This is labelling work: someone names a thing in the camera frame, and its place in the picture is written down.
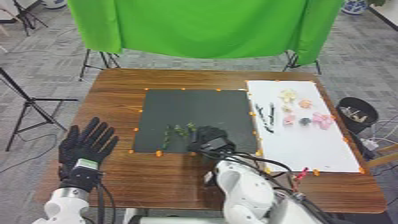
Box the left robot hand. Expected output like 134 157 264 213
56 116 120 194

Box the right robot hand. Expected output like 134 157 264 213
186 125 230 152

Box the dark mat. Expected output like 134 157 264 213
129 88 262 155

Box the pink flower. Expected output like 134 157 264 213
280 114 298 126
310 112 335 131

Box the white sheet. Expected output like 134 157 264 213
243 79 362 174

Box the black tripod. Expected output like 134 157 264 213
8 0 49 37
0 67 79 153

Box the orange flower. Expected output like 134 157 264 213
296 98 314 110

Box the black cloth stand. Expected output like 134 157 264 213
77 48 124 82
280 50 323 76

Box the blue and white vase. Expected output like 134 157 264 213
339 0 372 16
40 0 69 10

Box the black cable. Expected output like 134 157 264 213
93 181 118 224

